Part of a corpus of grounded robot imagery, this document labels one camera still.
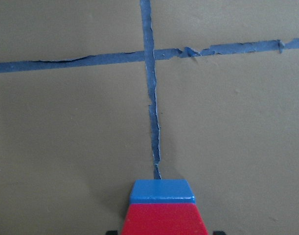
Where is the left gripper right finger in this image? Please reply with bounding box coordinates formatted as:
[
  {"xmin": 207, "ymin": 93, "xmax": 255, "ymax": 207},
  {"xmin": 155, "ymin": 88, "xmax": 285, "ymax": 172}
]
[{"xmin": 212, "ymin": 231, "xmax": 224, "ymax": 235}]

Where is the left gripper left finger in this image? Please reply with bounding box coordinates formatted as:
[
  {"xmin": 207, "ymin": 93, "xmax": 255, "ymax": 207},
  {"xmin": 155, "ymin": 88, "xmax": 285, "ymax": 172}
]
[{"xmin": 106, "ymin": 231, "xmax": 118, "ymax": 235}]

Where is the red wooden block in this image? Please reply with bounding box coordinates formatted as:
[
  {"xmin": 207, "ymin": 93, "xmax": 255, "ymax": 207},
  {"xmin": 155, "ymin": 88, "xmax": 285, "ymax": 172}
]
[{"xmin": 121, "ymin": 203, "xmax": 208, "ymax": 235}]

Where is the blue wooden block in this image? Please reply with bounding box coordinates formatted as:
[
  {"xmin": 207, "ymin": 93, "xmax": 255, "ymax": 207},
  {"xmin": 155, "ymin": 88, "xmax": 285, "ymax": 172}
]
[{"xmin": 129, "ymin": 179, "xmax": 196, "ymax": 204}]

